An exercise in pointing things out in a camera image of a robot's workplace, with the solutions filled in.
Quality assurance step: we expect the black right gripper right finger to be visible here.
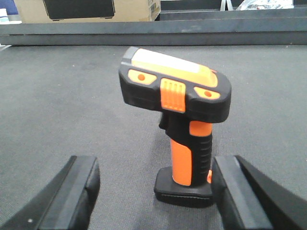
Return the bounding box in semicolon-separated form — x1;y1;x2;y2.
211;155;307;230

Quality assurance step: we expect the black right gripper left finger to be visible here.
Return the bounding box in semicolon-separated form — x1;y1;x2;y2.
1;156;100;230

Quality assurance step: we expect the orange black barcode scanner gun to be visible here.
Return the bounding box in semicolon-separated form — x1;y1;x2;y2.
118;46;232;207

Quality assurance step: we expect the large cardboard box black print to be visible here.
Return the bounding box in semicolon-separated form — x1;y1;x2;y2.
14;0;161;23

